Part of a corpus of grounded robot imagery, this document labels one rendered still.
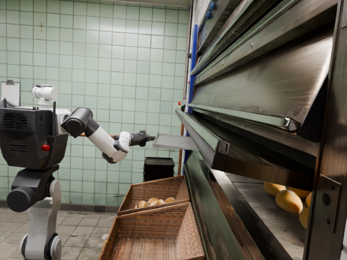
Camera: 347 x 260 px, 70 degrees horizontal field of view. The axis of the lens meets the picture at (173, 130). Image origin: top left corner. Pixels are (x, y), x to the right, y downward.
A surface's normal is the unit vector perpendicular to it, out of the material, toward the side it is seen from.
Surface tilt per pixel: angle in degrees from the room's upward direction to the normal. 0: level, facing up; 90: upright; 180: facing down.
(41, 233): 81
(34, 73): 90
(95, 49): 90
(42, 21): 90
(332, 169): 90
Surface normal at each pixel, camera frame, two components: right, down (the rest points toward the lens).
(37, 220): 0.01, -0.04
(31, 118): -0.15, 0.11
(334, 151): -1.00, -0.07
